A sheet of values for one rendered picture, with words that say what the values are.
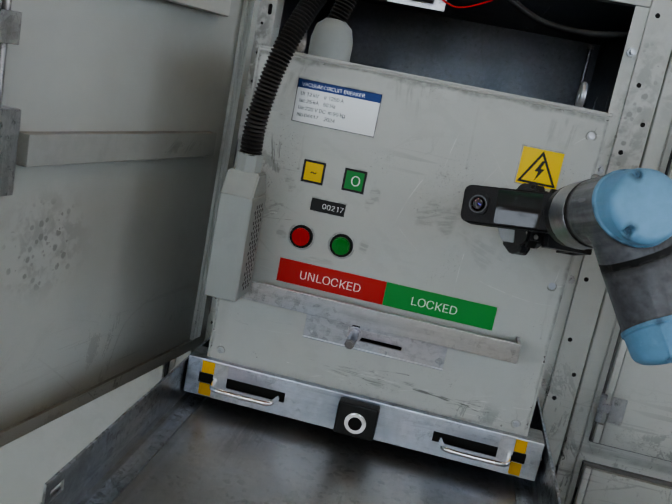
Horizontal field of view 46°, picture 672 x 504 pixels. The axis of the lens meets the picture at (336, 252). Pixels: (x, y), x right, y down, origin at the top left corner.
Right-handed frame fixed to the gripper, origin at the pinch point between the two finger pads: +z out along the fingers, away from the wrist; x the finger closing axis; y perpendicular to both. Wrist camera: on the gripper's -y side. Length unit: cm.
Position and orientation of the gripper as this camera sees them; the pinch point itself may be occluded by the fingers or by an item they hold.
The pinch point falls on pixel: (500, 222)
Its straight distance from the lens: 110.9
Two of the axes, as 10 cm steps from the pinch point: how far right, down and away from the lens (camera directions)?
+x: 1.6, -9.9, 0.4
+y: 9.8, 1.7, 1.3
